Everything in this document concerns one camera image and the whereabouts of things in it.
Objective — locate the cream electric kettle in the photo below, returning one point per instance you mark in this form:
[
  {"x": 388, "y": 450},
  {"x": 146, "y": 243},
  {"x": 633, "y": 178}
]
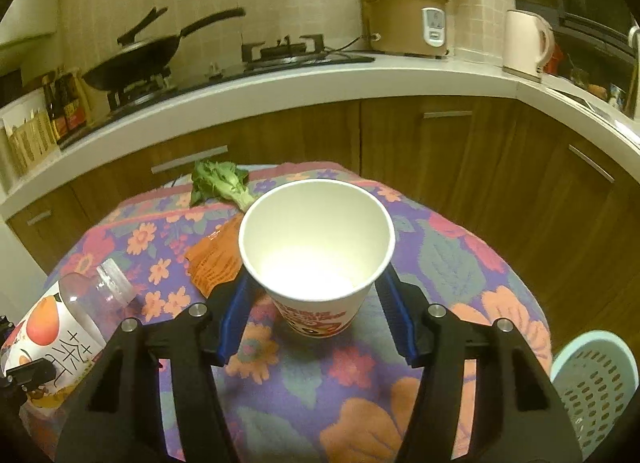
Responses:
[{"x": 520, "y": 43}]

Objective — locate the floral tablecloth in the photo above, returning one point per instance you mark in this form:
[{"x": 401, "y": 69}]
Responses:
[{"x": 310, "y": 383}]

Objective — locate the black gas stove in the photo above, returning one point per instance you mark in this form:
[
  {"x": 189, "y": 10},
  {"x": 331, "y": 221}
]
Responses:
[{"x": 280, "y": 60}]

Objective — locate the teal plastic basket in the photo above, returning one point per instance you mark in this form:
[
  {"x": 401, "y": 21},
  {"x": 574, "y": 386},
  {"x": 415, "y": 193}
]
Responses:
[{"x": 590, "y": 393}]

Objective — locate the clear storage box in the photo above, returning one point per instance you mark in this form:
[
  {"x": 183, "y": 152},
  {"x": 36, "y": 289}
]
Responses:
[{"x": 30, "y": 143}]

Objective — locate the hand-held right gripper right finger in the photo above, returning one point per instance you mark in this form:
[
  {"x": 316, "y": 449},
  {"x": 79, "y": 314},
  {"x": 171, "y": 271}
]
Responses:
[{"x": 400, "y": 313}]

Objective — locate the black wok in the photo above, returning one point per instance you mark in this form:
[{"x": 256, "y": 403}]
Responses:
[{"x": 135, "y": 60}]

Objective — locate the red container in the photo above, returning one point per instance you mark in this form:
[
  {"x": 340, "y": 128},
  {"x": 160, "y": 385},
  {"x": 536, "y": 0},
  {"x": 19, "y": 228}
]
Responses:
[{"x": 550, "y": 60}]

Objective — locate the white paper cup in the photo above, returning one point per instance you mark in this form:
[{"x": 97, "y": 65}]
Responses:
[{"x": 315, "y": 233}]

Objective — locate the wooden base cabinets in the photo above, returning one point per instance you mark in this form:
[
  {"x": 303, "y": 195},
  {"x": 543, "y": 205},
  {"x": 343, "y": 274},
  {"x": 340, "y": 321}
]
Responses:
[{"x": 450, "y": 153}]

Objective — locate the brown rice cooker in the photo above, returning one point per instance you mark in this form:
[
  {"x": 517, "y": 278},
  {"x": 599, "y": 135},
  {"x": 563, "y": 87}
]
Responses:
[{"x": 400, "y": 23}]

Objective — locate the orange snack bag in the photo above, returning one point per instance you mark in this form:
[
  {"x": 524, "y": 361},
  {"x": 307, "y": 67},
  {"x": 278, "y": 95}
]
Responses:
[{"x": 215, "y": 258}]

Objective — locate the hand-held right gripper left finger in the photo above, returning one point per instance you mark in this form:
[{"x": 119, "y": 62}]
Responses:
[{"x": 235, "y": 313}]

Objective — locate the dark sauce bottle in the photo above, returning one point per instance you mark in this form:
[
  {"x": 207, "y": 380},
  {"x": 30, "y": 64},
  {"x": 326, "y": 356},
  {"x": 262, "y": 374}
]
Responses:
[
  {"x": 54, "y": 113},
  {"x": 74, "y": 105}
]

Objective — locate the clear bottle with orange label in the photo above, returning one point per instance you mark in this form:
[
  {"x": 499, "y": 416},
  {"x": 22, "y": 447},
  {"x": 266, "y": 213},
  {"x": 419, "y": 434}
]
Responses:
[{"x": 65, "y": 313}]

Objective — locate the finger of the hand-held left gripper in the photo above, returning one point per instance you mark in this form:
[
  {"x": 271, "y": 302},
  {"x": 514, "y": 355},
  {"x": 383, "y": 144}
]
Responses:
[
  {"x": 30, "y": 374},
  {"x": 6, "y": 330}
]

